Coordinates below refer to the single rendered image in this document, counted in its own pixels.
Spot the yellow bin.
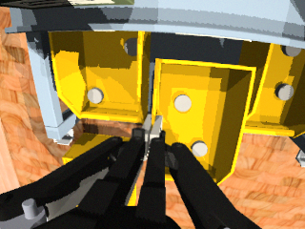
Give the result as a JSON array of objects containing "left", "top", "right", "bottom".
[
  {"left": 49, "top": 31, "right": 151, "bottom": 125},
  {"left": 238, "top": 40, "right": 305, "bottom": 138},
  {"left": 152, "top": 58, "right": 256, "bottom": 185},
  {"left": 62, "top": 133, "right": 136, "bottom": 206}
]

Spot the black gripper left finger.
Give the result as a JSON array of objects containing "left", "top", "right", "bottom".
[{"left": 0, "top": 114, "right": 152, "bottom": 229}]

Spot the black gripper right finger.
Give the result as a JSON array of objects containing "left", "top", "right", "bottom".
[{"left": 132, "top": 115, "right": 262, "bottom": 229}]

